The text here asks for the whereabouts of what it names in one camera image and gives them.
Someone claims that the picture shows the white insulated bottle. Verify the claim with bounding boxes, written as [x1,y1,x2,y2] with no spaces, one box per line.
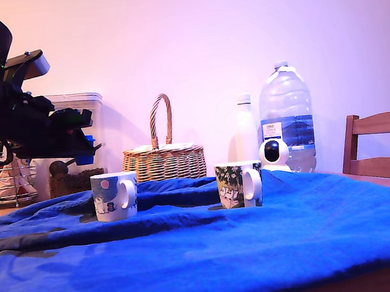
[233,92,261,163]

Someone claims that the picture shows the large clear water bottle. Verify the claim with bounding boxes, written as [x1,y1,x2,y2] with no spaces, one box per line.
[255,59,319,178]

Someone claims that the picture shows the clear plastic storage container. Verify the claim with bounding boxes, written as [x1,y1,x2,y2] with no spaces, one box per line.
[26,90,112,201]

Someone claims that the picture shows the chrome wire utensil rack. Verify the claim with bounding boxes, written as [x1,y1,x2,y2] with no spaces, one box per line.
[0,156,40,210]

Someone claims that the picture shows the small white round camera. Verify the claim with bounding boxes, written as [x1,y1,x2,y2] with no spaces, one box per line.
[257,137,292,175]

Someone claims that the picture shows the brown coffee beans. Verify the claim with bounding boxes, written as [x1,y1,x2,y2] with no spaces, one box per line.
[48,166,108,199]

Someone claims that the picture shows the white paper sheet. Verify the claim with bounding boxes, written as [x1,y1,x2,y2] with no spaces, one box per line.
[131,141,196,155]

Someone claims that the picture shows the black coffee scoop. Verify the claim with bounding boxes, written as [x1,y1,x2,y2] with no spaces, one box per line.
[47,143,106,178]

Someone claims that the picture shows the blue coffee capsule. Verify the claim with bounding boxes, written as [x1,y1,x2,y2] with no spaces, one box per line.
[74,133,99,166]

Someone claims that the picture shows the blue cartoon print mug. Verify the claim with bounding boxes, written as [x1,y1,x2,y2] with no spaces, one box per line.
[89,170,142,224]

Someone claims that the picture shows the wicker basket with handle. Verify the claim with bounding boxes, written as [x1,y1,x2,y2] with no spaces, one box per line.
[116,90,208,186]

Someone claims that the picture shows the white crumpled plastic bag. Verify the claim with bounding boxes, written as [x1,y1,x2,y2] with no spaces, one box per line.
[0,158,39,200]

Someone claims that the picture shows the wooden chair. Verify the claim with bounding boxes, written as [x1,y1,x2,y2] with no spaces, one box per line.
[337,104,390,188]

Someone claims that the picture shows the green floral print mug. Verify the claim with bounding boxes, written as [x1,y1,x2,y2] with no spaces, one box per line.
[213,159,266,211]

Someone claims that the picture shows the blue cloth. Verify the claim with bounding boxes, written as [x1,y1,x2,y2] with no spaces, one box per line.
[0,159,390,292]

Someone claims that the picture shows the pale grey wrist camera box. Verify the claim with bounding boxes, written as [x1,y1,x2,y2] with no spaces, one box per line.
[1,48,52,84]

